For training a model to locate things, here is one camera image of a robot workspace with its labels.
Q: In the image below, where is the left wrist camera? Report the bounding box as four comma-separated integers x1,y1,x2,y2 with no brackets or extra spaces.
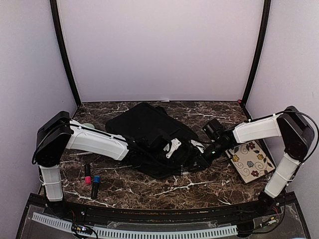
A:
163,138,181,158

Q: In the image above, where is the pink cap black marker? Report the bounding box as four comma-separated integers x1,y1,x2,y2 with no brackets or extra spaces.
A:
84,164,91,185

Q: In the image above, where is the green tip white pen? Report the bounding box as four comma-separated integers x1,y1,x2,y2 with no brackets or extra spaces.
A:
69,152,93,157

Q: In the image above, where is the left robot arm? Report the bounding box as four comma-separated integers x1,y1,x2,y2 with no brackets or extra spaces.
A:
32,111,153,217

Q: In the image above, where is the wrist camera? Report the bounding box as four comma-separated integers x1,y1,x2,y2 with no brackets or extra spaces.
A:
190,139,205,153
163,138,181,158

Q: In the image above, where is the white slotted cable duct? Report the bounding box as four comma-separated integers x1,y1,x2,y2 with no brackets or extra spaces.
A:
31,213,238,239

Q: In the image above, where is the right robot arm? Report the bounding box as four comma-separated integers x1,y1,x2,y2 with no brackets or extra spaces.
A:
196,106,319,216

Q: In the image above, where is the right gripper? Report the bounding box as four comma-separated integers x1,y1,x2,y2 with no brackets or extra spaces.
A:
187,140,229,172

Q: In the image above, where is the floral ceramic tile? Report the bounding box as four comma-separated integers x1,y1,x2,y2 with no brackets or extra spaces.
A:
225,141,276,184

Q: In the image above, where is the blue cap black marker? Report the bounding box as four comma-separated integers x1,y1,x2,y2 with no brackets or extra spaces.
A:
91,175,100,199

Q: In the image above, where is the black backpack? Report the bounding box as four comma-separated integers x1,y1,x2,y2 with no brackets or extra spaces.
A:
105,103,199,179

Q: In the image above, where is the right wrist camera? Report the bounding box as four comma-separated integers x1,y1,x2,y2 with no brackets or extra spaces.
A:
190,139,205,153

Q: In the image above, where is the pale green ceramic bowl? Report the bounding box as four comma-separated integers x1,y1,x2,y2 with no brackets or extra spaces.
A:
82,123,95,129

